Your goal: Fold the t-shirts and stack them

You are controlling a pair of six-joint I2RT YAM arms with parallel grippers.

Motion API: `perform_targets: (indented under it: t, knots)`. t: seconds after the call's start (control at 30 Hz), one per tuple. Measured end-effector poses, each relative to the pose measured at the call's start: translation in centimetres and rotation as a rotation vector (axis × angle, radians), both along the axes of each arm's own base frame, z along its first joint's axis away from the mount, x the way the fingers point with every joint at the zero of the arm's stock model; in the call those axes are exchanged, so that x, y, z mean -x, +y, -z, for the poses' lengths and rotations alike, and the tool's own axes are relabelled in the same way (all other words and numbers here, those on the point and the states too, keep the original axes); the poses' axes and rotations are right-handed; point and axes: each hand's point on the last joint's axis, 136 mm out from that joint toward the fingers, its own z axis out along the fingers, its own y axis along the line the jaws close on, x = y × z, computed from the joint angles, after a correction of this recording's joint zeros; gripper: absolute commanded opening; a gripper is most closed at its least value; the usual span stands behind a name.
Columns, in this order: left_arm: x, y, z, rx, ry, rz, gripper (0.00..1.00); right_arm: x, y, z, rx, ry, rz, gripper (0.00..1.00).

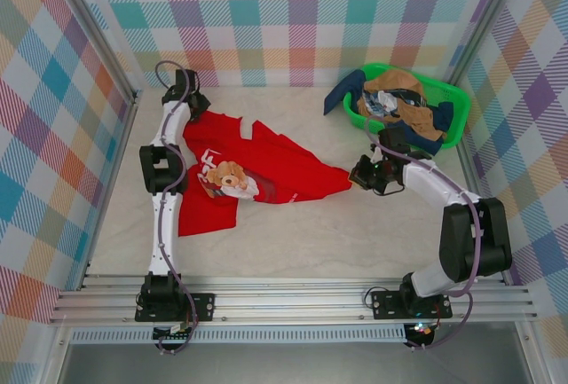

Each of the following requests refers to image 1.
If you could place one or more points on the green plastic basket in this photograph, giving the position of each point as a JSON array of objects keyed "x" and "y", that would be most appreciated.
[{"x": 459, "y": 104}]

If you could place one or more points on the red t-shirt with bear print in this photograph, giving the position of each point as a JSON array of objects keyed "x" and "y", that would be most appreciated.
[{"x": 284, "y": 166}]

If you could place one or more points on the tan brown t-shirt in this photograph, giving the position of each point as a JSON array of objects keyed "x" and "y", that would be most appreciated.
[{"x": 399, "y": 79}]

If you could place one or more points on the aluminium frame post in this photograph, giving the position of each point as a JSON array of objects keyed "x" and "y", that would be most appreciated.
[
  {"x": 89, "y": 16},
  {"x": 488, "y": 25}
]

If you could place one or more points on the black controller board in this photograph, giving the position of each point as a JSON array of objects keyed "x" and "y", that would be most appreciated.
[
  {"x": 423, "y": 333},
  {"x": 171, "y": 336}
]

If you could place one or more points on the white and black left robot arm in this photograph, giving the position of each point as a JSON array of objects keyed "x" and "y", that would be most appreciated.
[{"x": 162, "y": 233}]

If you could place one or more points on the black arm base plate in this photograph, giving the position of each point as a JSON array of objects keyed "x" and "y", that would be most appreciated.
[
  {"x": 204, "y": 306},
  {"x": 384, "y": 306}
]

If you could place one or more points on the navy blue t-shirt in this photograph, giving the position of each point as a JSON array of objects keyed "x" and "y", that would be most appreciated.
[
  {"x": 441, "y": 124},
  {"x": 339, "y": 96}
]

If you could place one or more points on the white blue printed t-shirt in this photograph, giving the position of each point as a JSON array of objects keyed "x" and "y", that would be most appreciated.
[{"x": 382, "y": 101}]

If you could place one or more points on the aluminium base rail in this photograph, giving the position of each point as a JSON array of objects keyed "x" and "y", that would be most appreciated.
[{"x": 288, "y": 300}]

